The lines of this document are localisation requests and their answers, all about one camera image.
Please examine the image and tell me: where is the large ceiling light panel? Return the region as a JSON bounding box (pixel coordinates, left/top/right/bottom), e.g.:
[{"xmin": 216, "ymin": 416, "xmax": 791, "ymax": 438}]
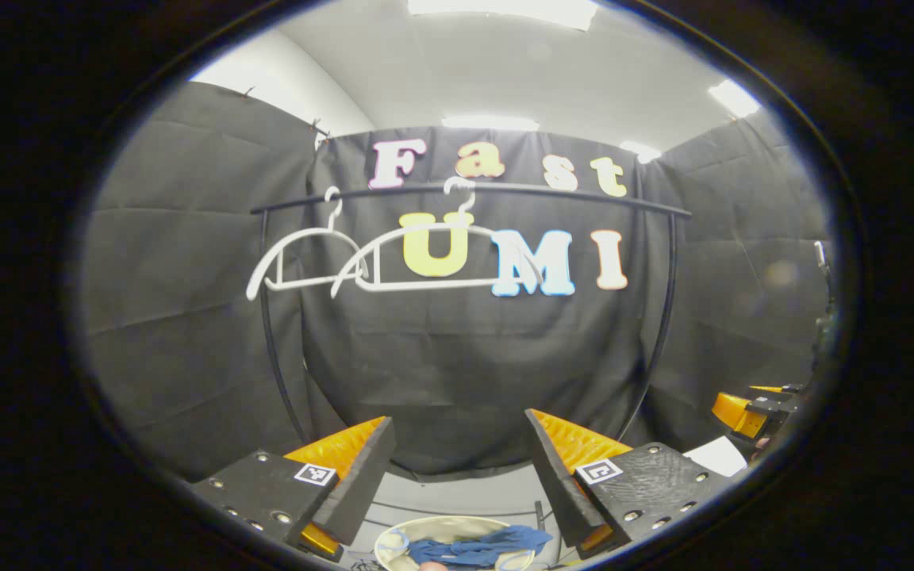
[{"xmin": 408, "ymin": 0, "xmax": 601, "ymax": 31}]

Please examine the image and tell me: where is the beige laundry hamper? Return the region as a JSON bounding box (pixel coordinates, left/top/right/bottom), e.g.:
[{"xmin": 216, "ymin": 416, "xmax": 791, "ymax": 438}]
[{"xmin": 374, "ymin": 515, "xmax": 541, "ymax": 571}]

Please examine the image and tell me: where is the white plastic hanger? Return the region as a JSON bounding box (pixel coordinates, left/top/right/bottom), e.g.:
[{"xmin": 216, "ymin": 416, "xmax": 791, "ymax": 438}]
[
  {"xmin": 330, "ymin": 176, "xmax": 545, "ymax": 301},
  {"xmin": 247, "ymin": 186, "xmax": 371, "ymax": 302}
]

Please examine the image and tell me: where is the black metal clothes rack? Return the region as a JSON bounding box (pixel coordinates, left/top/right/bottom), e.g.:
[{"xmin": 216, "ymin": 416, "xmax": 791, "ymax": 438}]
[{"xmin": 251, "ymin": 181, "xmax": 694, "ymax": 556}]

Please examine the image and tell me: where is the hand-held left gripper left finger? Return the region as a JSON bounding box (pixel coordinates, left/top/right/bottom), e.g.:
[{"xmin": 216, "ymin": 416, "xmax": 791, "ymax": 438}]
[{"xmin": 187, "ymin": 416, "xmax": 396, "ymax": 562}]

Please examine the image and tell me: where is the blue corduroy jacket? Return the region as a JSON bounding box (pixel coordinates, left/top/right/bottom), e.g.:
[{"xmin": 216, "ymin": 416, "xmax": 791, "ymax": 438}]
[{"xmin": 408, "ymin": 525, "xmax": 553, "ymax": 569}]

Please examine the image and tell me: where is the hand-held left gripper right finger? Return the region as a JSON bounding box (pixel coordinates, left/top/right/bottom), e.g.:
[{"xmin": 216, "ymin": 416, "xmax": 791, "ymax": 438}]
[{"xmin": 524, "ymin": 408, "xmax": 735, "ymax": 560}]

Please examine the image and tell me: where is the black backdrop cloth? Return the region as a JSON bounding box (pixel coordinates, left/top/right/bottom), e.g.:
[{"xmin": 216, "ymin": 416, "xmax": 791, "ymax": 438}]
[{"xmin": 76, "ymin": 79, "xmax": 835, "ymax": 485}]

